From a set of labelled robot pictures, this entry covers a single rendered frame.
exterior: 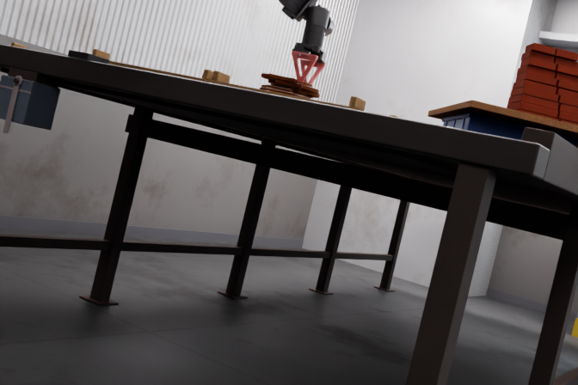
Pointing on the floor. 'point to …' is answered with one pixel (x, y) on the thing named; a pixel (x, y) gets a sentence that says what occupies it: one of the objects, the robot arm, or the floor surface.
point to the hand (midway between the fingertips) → (304, 82)
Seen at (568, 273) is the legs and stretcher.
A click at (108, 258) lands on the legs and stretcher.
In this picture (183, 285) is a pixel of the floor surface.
